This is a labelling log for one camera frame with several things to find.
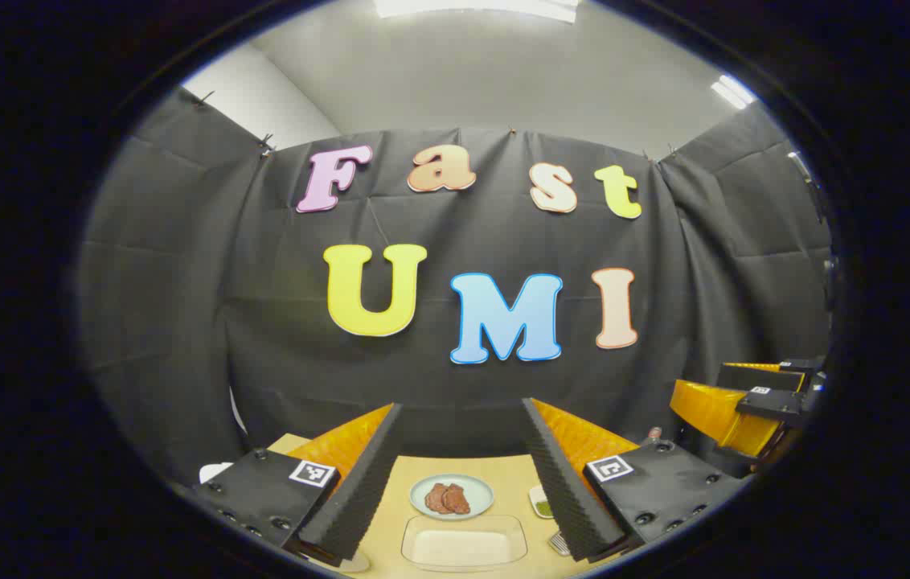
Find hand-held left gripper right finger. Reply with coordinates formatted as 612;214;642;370
521;396;749;564

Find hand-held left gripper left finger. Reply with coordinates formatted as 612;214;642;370
182;404;406;564

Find clear tray of rice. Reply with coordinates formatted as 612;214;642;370
400;515;528;573

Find white rice cooker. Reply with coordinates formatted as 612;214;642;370
199;462;371;573

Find pale green plate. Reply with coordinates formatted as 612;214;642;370
410;473;494;521

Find brown meat slices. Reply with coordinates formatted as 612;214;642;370
424;482;472;515

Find black backdrop cloth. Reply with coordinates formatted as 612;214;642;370
77;84;834;487

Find ceiling light panel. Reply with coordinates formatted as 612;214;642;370
711;74;757;109

